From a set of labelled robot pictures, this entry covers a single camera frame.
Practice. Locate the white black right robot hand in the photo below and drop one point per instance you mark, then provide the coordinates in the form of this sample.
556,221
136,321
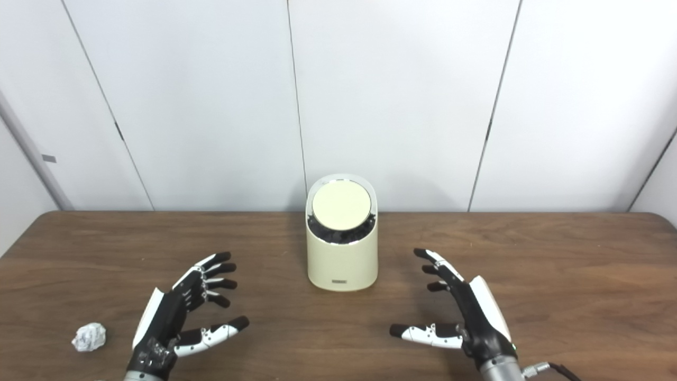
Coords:
484,317

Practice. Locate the small grey wall tag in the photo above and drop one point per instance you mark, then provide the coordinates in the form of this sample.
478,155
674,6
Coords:
49,159

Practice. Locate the white paper ball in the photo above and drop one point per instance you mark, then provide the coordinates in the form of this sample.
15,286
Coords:
89,337

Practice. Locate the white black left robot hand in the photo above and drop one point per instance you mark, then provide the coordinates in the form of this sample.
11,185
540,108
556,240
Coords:
164,317

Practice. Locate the black bin liner bag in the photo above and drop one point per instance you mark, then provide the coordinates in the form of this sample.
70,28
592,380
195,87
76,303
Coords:
338,236

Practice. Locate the round cream bin lid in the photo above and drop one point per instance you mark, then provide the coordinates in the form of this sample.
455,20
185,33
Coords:
341,205

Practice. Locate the cream-colored desktop trash bin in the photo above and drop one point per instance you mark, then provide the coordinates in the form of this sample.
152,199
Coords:
341,262

